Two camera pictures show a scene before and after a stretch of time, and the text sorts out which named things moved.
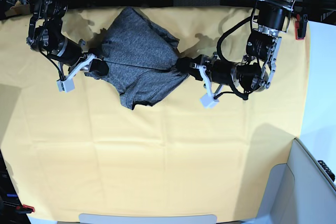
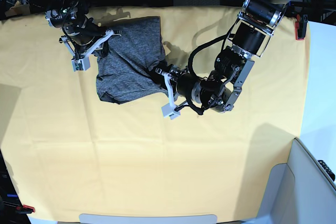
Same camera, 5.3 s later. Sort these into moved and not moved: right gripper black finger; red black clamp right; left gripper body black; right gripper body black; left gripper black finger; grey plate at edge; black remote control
Moved: left gripper body black; left gripper black finger; right gripper body black; right gripper black finger
Not moved: black remote control; red black clamp right; grey plate at edge
